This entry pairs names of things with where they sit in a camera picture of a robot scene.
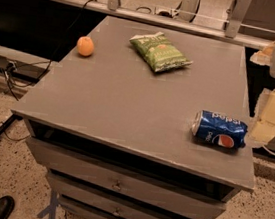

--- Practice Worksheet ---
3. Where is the green chip bag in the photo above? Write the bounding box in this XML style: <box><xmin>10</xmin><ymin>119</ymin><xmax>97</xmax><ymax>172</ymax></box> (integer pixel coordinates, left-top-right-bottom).
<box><xmin>129</xmin><ymin>32</ymin><xmax>192</xmax><ymax>73</ymax></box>

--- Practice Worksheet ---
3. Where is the orange fruit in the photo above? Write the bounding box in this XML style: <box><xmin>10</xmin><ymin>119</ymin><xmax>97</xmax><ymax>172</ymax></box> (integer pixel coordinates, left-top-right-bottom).
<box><xmin>76</xmin><ymin>36</ymin><xmax>94</xmax><ymax>57</ymax></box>

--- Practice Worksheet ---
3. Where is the top drawer with knob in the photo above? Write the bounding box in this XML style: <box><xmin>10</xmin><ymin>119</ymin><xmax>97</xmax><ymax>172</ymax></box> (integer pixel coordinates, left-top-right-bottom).
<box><xmin>26</xmin><ymin>137</ymin><xmax>226</xmax><ymax>219</ymax></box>

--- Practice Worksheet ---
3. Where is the middle drawer with knob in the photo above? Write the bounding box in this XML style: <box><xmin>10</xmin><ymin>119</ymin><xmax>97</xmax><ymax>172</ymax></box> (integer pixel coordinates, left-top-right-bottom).
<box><xmin>40</xmin><ymin>171</ymin><xmax>205</xmax><ymax>219</ymax></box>

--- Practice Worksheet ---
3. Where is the black cable bundle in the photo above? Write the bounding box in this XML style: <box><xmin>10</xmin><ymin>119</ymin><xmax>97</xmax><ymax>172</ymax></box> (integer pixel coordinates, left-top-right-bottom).
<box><xmin>0</xmin><ymin>0</ymin><xmax>98</xmax><ymax>110</ymax></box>

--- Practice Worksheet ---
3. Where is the blue pepsi can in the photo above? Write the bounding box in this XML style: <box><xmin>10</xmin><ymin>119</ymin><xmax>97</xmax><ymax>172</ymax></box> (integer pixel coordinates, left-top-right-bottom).
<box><xmin>191</xmin><ymin>110</ymin><xmax>248</xmax><ymax>149</ymax></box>

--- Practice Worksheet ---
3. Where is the grey drawer cabinet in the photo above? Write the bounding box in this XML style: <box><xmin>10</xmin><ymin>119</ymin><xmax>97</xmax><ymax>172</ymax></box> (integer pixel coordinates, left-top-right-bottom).
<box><xmin>12</xmin><ymin>17</ymin><xmax>255</xmax><ymax>219</ymax></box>

